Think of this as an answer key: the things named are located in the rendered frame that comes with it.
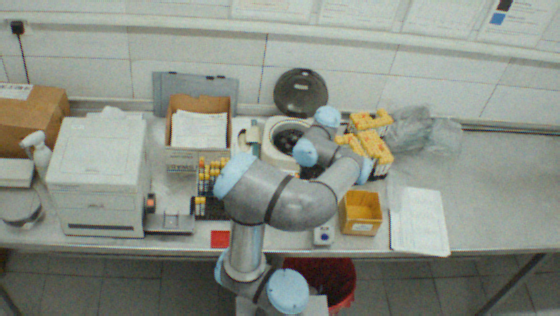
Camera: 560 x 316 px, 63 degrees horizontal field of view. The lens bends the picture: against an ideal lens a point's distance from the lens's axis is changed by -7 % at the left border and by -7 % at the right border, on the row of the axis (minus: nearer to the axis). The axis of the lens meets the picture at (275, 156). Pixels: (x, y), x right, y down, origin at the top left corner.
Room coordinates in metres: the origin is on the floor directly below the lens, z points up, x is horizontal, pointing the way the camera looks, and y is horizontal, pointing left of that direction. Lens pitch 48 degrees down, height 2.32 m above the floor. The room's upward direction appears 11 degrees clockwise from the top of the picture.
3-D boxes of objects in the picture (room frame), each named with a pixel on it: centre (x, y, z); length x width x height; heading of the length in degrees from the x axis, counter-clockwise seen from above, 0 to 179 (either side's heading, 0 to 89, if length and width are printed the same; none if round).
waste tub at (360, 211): (1.09, -0.34, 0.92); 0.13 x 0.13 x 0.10; 9
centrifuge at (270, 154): (1.31, -0.06, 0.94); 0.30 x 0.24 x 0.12; 3
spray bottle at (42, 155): (0.99, 0.81, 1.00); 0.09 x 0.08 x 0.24; 12
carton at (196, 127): (1.30, 0.31, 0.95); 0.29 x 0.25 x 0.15; 12
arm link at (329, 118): (1.07, -0.13, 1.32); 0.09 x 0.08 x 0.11; 159
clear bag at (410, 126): (1.59, -0.54, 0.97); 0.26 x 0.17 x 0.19; 123
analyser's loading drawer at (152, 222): (0.90, 0.33, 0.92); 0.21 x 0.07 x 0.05; 102
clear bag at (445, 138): (1.60, -0.71, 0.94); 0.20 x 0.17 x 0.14; 74
